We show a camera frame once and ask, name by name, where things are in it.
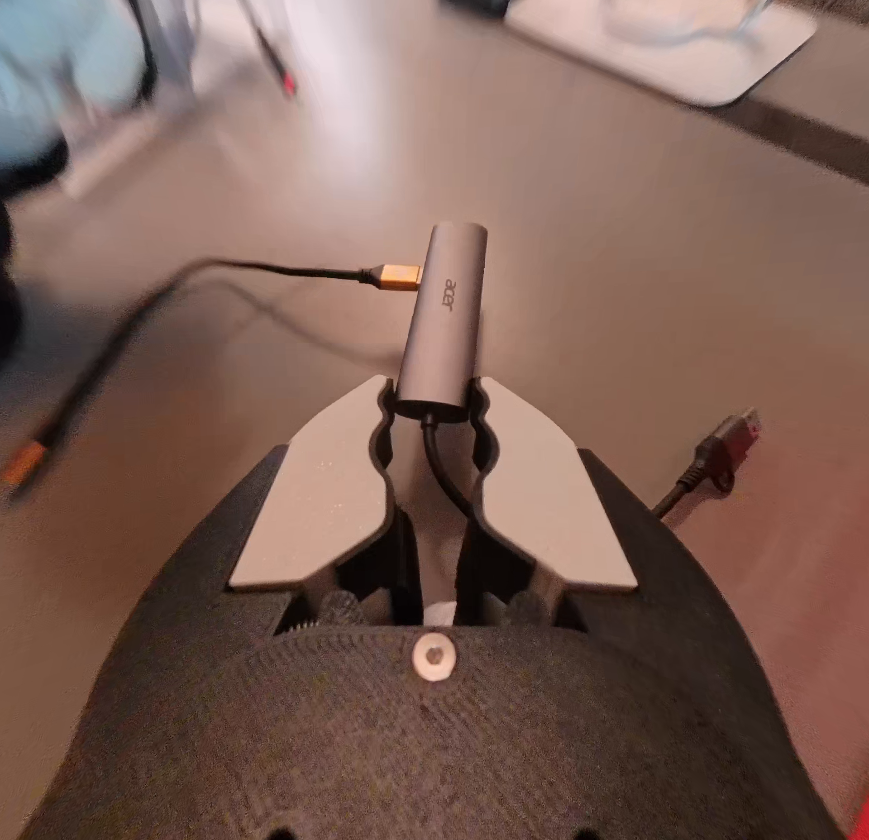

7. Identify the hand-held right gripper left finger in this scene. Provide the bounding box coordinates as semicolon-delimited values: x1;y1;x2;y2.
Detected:
229;375;398;593

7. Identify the grey hub attached black cable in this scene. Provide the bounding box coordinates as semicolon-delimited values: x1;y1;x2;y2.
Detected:
421;406;761;523

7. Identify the orange plug USB cable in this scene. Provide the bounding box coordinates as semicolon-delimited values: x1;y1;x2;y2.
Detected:
0;258;423;505

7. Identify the instruction sign on stand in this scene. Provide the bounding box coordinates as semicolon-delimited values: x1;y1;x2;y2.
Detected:
506;0;819;108

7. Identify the grey USB hub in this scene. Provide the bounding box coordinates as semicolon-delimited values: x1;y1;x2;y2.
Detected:
392;222;490;423

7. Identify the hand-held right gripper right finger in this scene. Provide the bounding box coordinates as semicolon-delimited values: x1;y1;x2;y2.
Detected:
473;376;639;593

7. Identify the clear plastic bin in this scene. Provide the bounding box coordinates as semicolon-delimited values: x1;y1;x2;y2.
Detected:
61;0;381;199

